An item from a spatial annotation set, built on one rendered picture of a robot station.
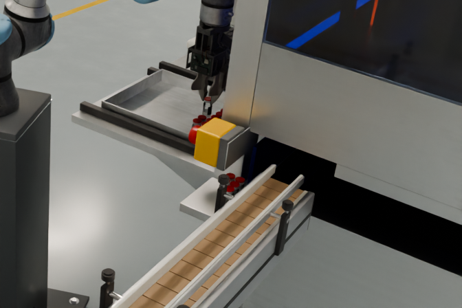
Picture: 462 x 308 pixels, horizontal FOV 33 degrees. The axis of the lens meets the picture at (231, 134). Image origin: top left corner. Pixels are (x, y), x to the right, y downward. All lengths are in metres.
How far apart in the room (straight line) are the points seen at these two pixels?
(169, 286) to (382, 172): 0.47
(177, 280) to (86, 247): 1.61
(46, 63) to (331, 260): 2.89
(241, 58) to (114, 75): 2.69
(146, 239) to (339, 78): 1.63
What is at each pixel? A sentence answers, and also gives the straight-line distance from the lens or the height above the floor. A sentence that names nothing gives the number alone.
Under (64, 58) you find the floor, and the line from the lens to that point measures 4.37.
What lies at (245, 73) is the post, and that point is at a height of 1.14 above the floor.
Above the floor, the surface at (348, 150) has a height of 1.05.
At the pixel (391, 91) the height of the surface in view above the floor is 1.20.
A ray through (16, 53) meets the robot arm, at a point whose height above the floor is 0.93.
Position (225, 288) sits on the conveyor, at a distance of 1.30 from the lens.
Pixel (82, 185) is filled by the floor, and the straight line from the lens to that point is 3.24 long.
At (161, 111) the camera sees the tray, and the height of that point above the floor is 0.88.
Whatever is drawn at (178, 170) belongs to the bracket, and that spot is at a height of 0.79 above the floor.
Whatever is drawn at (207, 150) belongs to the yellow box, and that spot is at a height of 0.99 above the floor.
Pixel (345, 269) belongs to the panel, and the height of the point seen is 0.79.
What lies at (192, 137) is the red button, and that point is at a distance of 1.57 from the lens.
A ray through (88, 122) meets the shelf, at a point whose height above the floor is 0.88.
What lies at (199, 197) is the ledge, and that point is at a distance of 1.60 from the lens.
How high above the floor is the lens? 1.75
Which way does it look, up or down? 28 degrees down
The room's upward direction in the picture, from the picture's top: 8 degrees clockwise
